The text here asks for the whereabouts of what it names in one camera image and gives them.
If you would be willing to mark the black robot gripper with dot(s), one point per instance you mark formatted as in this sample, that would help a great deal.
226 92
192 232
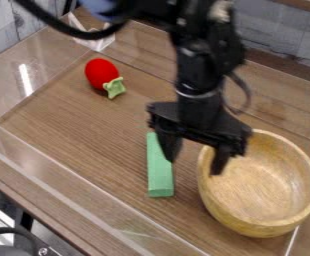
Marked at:
204 120

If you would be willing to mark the green rectangular block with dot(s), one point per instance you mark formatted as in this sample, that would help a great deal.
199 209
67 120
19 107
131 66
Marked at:
159 170

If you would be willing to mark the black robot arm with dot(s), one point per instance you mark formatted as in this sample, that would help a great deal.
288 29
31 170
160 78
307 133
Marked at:
200 28

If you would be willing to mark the light brown wooden bowl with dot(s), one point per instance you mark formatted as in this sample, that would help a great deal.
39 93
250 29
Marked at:
259 196

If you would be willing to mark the red plush strawberry toy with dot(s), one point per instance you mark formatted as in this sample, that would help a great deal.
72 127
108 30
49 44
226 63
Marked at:
103 77

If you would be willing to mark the black metal table frame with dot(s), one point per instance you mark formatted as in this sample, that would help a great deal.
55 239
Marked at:
35 238

